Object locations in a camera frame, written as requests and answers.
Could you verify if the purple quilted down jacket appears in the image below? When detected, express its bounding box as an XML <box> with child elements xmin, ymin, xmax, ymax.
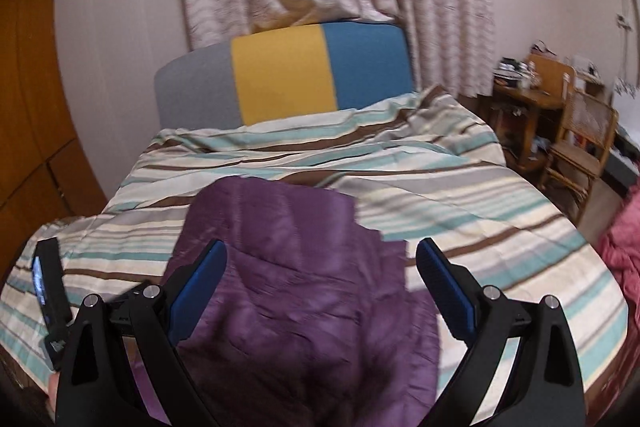
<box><xmin>130</xmin><ymin>174</ymin><xmax>443</xmax><ymax>427</ymax></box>

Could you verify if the person's left hand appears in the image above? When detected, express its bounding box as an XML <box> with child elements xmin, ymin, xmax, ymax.
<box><xmin>47</xmin><ymin>372</ymin><xmax>60</xmax><ymax>419</ymax></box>

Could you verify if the orange wooden wardrobe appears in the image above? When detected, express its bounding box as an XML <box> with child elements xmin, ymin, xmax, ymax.
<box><xmin>1</xmin><ymin>0</ymin><xmax>106</xmax><ymax>275</ymax></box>

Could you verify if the striped bed cover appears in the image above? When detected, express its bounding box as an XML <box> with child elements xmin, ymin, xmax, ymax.
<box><xmin>1</xmin><ymin>88</ymin><xmax>628</xmax><ymax>426</ymax></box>

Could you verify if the wooden chair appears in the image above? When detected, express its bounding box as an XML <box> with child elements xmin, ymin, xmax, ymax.
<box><xmin>538</xmin><ymin>90</ymin><xmax>618</xmax><ymax>227</ymax></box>

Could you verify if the wooden desk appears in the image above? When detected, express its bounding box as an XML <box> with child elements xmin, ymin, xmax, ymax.
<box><xmin>478</xmin><ymin>53</ymin><xmax>576</xmax><ymax>176</ymax></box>

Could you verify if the grey yellow blue headboard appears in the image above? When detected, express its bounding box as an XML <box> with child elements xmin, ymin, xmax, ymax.
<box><xmin>154</xmin><ymin>20</ymin><xmax>413</xmax><ymax>130</ymax></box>

